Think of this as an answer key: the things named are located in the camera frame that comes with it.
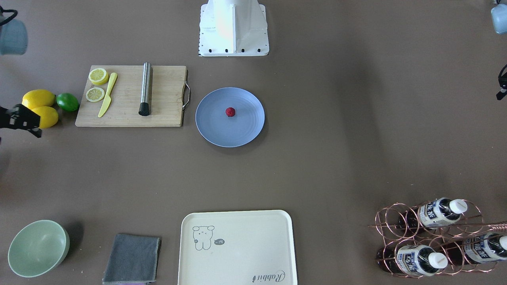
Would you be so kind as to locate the tea bottle middle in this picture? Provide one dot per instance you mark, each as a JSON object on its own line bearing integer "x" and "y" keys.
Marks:
{"x": 479, "y": 249}

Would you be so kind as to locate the tea bottle front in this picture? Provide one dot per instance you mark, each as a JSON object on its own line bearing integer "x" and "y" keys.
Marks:
{"x": 411, "y": 260}

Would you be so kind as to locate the yellow lemon near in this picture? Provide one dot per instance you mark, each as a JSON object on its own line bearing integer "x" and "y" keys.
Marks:
{"x": 48, "y": 116}

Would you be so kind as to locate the copper wire bottle rack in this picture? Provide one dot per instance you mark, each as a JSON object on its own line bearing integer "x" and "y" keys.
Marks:
{"x": 471, "y": 224}

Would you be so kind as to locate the lemon slice inner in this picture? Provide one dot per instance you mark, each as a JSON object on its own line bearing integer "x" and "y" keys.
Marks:
{"x": 95, "y": 94}

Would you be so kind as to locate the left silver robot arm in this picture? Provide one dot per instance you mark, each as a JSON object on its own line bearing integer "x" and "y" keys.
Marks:
{"x": 499, "y": 20}

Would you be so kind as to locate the yellow plastic knife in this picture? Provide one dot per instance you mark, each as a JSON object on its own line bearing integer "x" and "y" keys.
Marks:
{"x": 107, "y": 99}

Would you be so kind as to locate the blue round plate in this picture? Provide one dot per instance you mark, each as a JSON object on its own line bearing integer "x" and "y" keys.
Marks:
{"x": 213, "y": 124}

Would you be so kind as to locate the lemon slice near board edge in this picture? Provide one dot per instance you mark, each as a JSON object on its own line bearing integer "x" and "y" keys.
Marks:
{"x": 98, "y": 76}

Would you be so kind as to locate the red strawberry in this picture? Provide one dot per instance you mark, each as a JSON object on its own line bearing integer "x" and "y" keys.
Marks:
{"x": 230, "y": 112}

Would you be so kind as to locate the steel muddler with black tip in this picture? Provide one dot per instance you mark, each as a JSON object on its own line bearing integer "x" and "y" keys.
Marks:
{"x": 144, "y": 108}

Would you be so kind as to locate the wooden cutting board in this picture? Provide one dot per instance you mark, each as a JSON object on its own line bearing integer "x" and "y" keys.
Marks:
{"x": 169, "y": 95}

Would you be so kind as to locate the green lime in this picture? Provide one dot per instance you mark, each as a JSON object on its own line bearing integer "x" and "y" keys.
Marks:
{"x": 67, "y": 102}

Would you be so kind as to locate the cream rabbit tray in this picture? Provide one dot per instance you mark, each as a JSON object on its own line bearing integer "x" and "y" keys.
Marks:
{"x": 237, "y": 248}

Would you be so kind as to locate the tea bottle top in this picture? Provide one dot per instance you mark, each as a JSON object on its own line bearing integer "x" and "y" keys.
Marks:
{"x": 441, "y": 212}

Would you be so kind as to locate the green bowl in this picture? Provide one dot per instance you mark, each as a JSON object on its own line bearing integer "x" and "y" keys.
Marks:
{"x": 38, "y": 248}

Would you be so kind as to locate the yellow lemon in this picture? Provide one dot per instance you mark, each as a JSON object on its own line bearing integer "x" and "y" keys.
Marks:
{"x": 48, "y": 116}
{"x": 38, "y": 97}

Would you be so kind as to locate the grey folded cloth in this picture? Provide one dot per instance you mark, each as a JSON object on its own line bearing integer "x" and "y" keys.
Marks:
{"x": 133, "y": 260}

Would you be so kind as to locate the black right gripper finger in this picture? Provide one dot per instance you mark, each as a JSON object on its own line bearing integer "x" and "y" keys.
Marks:
{"x": 21, "y": 117}

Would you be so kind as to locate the yellow lemon far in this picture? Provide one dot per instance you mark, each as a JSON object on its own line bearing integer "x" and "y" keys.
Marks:
{"x": 38, "y": 97}

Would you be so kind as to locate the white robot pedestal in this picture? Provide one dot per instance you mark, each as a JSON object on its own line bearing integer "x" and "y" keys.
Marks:
{"x": 233, "y": 28}

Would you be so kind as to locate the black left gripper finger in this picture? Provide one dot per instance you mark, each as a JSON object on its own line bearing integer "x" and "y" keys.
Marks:
{"x": 502, "y": 80}

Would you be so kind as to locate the tea bottle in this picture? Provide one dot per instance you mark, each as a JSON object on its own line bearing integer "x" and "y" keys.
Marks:
{"x": 441, "y": 212}
{"x": 411, "y": 260}
{"x": 479, "y": 249}

